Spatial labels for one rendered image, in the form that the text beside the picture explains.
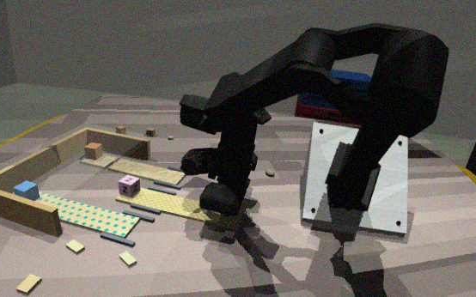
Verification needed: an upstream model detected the beige strip with teal polka dots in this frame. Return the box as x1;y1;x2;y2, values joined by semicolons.
58;200;140;239

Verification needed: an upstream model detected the pink cube with dark top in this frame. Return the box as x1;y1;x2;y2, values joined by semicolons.
118;175;140;198

